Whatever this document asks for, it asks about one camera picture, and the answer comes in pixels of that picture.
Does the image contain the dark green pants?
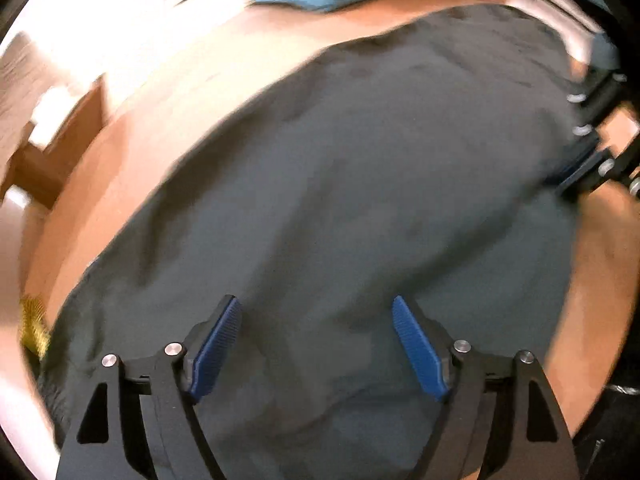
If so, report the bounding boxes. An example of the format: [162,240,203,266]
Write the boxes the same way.
[37,4,621,480]

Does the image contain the wooden cabinet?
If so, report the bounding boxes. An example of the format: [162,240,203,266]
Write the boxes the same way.
[0,35,108,211]

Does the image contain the dark cloth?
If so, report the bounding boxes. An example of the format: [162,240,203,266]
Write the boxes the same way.
[570,360,640,480]

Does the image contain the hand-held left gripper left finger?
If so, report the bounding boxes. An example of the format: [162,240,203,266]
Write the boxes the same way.
[55,294,244,480]

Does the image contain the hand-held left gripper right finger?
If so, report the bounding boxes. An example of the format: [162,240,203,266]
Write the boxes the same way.
[391,295,581,480]

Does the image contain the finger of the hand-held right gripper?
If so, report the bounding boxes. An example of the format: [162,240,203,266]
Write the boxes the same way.
[552,130,640,201]
[565,67,640,136]

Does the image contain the black yellow-striped garment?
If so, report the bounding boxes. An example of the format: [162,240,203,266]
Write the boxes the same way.
[20,295,51,358]

